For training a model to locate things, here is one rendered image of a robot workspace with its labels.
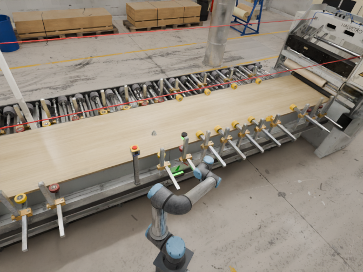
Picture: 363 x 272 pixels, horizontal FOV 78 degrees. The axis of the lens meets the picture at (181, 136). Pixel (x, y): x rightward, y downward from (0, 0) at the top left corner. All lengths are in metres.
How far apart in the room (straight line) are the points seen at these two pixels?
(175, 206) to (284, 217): 2.19
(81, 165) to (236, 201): 2.00
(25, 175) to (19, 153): 0.31
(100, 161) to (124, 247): 1.04
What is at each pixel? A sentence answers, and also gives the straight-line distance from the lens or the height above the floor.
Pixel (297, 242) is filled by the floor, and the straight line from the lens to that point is 3.28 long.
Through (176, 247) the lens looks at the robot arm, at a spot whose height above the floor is 0.87.
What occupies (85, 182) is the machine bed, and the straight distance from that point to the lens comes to 2.44.
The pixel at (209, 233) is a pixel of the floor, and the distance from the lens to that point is 2.92.
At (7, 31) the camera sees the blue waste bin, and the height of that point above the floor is 0.46.
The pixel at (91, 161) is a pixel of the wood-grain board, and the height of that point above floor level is 0.90.
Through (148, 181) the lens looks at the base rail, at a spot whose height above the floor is 0.70.
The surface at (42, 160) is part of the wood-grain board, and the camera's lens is 2.50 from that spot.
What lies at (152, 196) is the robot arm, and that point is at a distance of 1.42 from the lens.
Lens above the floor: 2.64
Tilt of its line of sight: 44 degrees down
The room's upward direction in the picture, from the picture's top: 7 degrees clockwise
